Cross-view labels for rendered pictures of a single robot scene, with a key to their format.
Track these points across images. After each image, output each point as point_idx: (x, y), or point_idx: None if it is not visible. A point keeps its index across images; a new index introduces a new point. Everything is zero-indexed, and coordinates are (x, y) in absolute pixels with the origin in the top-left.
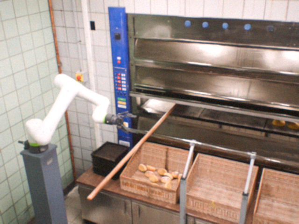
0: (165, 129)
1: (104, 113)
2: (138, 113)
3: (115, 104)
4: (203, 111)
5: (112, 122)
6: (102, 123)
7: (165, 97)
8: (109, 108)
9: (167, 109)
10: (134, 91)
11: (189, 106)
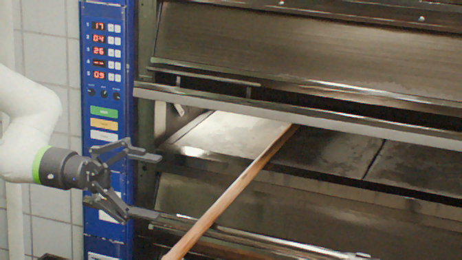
0: (248, 217)
1: (40, 146)
2: (160, 160)
3: (82, 128)
4: (376, 162)
5: (68, 177)
6: (31, 182)
7: (258, 102)
8: (59, 145)
9: (257, 153)
10: (152, 82)
11: (325, 144)
